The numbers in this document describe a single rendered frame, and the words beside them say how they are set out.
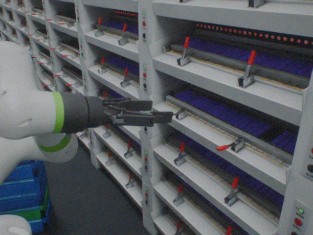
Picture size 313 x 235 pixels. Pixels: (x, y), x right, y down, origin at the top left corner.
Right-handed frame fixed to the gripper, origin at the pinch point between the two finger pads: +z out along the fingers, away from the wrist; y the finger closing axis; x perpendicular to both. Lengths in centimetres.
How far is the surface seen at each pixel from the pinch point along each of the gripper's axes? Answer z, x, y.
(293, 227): 22.3, -18.5, 34.3
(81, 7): 14, 24, -100
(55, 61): 24, -18, -170
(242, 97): 17.5, 8.2, 13.7
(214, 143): 20.6, -8.6, 5.8
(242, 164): 21.5, -10.5, 16.6
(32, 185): -14, -57, -63
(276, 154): 24.4, -4.4, 23.4
